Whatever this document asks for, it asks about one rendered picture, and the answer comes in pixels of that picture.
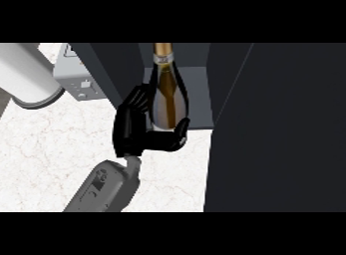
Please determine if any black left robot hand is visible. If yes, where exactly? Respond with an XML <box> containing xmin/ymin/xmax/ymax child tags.
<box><xmin>113</xmin><ymin>83</ymin><xmax>192</xmax><ymax>159</ymax></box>

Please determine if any dark wine bottle gold foil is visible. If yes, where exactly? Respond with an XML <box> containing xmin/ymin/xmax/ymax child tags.
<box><xmin>149</xmin><ymin>42</ymin><xmax>192</xmax><ymax>131</ymax></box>

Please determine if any dark grey cabinet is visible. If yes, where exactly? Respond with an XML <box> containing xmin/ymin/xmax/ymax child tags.
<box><xmin>69</xmin><ymin>42</ymin><xmax>255</xmax><ymax>130</ymax></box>

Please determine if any dark grey cabinet door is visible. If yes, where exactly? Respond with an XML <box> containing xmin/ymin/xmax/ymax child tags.
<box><xmin>202</xmin><ymin>42</ymin><xmax>346</xmax><ymax>213</ymax></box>

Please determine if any pale grey appliance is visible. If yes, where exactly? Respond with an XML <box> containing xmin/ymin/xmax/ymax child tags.
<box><xmin>53</xmin><ymin>42</ymin><xmax>110</xmax><ymax>102</ymax></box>

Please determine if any white cylinder with grey rim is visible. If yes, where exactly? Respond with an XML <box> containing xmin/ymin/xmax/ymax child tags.
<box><xmin>0</xmin><ymin>42</ymin><xmax>67</xmax><ymax>111</ymax></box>

